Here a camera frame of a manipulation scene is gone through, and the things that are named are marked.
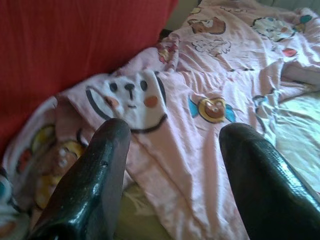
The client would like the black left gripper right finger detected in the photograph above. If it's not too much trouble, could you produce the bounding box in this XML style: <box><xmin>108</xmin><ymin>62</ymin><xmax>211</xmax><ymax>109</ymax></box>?
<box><xmin>219</xmin><ymin>122</ymin><xmax>320</xmax><ymax>240</ymax></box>

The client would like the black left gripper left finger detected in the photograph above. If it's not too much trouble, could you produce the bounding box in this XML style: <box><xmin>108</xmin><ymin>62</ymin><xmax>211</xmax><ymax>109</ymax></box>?
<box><xmin>27</xmin><ymin>118</ymin><xmax>132</xmax><ymax>240</ymax></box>

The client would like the pink cartoon print blanket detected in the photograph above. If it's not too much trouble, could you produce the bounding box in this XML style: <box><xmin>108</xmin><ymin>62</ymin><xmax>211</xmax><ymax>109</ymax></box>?
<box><xmin>0</xmin><ymin>0</ymin><xmax>320</xmax><ymax>240</ymax></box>

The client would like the red sofa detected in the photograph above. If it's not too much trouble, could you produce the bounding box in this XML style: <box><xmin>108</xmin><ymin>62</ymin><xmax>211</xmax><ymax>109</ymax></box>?
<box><xmin>0</xmin><ymin>0</ymin><xmax>180</xmax><ymax>151</ymax></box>

